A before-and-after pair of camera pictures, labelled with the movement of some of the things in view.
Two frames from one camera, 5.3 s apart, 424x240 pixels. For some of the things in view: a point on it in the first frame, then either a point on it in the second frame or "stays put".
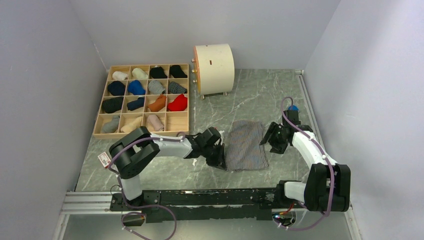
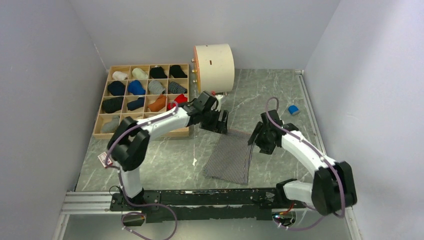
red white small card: x=104 y=159 stays put
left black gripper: x=219 y=161 to x=220 y=127
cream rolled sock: x=139 y=73 stays put
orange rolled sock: x=158 y=104 stays put
